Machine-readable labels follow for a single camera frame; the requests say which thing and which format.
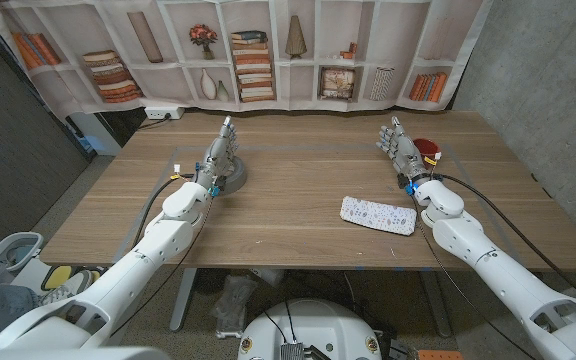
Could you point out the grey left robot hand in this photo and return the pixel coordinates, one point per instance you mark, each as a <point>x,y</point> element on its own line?
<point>218,155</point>

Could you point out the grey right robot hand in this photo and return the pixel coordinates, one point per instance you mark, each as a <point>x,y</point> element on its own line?
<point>405,152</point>

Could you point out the red speckled mug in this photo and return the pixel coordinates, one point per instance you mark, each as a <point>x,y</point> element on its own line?
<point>428,147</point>

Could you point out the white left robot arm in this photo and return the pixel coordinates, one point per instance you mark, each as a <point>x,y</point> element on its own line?
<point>133,270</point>

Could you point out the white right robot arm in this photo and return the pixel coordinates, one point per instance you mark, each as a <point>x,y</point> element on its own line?
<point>508,280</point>

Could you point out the folded white patterned cloth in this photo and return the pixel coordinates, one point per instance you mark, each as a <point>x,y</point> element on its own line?
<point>378,215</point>

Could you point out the grey round saucer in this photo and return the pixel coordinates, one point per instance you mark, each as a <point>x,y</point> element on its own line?
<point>238,175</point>

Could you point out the white power strip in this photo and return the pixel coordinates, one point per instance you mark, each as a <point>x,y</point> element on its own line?
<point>163,113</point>

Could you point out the printed bookshelf backdrop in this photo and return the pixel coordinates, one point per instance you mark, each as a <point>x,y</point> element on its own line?
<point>178,45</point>

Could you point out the clear plastic bag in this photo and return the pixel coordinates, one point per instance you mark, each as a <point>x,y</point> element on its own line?
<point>233,300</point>

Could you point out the grey metal table leg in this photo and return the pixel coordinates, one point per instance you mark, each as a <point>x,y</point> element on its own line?
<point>183,300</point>
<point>435,305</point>

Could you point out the white robot torso base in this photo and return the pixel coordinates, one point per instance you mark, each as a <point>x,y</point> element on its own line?
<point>313,325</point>

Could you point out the yellow and black pad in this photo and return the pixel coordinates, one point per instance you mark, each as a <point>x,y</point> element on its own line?
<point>57,277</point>

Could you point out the orange box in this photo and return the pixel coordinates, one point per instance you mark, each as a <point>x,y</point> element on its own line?
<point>440,355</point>

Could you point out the white plastic bin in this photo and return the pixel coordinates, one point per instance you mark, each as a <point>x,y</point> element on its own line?
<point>3,250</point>

